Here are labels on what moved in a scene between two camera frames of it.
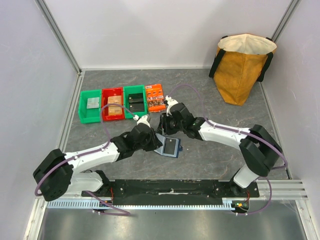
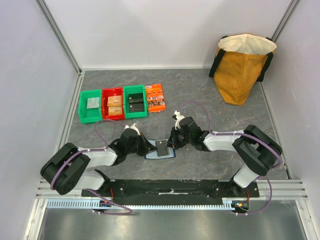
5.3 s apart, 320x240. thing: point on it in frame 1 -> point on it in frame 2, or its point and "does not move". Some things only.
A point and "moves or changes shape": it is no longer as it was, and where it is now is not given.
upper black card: [135, 97] does not move
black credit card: [169, 147] moves or changes shape
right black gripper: [163, 124] -> [175, 139]
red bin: [113, 95] does not move
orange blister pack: [156, 101] does not move
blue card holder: [160, 150] -> [153, 154]
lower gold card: [115, 110] does not move
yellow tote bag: [240, 60] does not move
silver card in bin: [93, 103] does not move
